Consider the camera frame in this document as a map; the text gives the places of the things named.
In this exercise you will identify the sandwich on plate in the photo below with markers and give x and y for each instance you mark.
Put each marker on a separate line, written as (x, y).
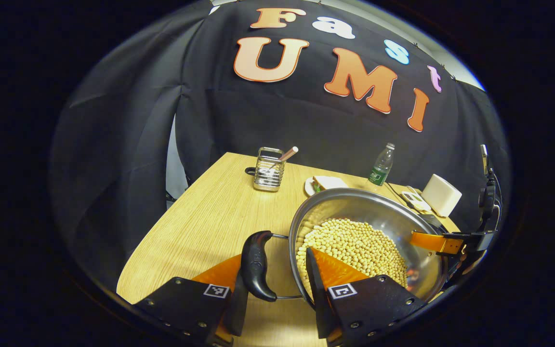
(328, 183)

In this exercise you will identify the steel pot with soybeans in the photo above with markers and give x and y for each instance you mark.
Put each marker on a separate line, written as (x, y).
(378, 212)

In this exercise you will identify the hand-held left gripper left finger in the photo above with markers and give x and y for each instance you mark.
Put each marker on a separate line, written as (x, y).
(236, 313)

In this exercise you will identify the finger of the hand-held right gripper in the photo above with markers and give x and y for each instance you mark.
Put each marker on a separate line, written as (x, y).
(470, 265)
(431, 241)

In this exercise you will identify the black backdrop cloth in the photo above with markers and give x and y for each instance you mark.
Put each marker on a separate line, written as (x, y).
(128, 144)

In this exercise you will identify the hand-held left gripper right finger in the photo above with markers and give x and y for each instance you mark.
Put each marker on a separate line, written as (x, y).
(318, 299)

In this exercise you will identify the white toaster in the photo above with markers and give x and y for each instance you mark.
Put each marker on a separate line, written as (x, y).
(441, 195)

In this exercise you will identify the white divided bean dish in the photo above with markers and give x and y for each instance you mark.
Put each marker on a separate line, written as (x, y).
(416, 201)

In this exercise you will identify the metal mesh utensil holder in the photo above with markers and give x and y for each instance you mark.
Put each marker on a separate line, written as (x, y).
(269, 180)

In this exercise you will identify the plastic water bottle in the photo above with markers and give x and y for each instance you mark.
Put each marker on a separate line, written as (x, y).
(381, 168)

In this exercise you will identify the black induction cooktop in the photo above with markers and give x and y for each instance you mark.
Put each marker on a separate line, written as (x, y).
(434, 221)

